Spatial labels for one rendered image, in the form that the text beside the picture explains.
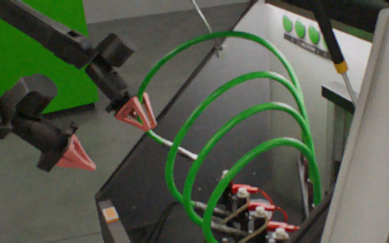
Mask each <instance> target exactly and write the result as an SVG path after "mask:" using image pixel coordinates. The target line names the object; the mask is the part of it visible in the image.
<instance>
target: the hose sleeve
mask: <svg viewBox="0 0 389 243"><path fill-rule="evenodd" d="M172 144H173V143H171V142H170V141H168V140H166V139H164V141H163V143H162V145H161V146H162V147H164V148H167V149H168V150H170V148H171V146H172ZM177 154H179V155H180V156H182V157H183V158H186V159H188V160H189V161H191V160H192V159H193V158H194V154H193V153H190V152H189V151H187V150H185V149H183V148H180V147H178V152H177Z"/></svg>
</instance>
